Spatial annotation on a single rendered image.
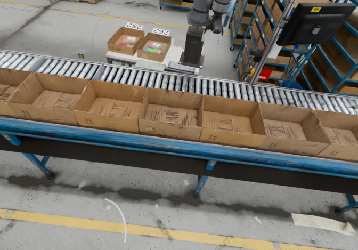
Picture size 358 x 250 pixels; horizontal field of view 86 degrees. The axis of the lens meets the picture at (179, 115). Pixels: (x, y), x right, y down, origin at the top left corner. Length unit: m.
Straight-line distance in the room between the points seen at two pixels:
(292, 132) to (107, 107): 1.35
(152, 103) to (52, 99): 0.71
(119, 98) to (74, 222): 1.17
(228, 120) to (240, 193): 0.98
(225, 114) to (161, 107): 0.49
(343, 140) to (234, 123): 0.81
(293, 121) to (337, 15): 0.80
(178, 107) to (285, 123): 0.82
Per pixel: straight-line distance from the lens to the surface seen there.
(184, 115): 1.42
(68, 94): 1.68
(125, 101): 1.52
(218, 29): 1.25
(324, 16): 1.81
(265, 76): 2.13
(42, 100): 1.70
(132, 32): 2.54
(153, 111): 1.43
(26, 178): 2.47
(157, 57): 2.11
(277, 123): 1.64
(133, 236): 2.00
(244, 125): 1.49
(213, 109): 1.47
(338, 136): 1.87
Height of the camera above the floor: 1.97
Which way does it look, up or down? 50 degrees down
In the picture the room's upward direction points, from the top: 8 degrees clockwise
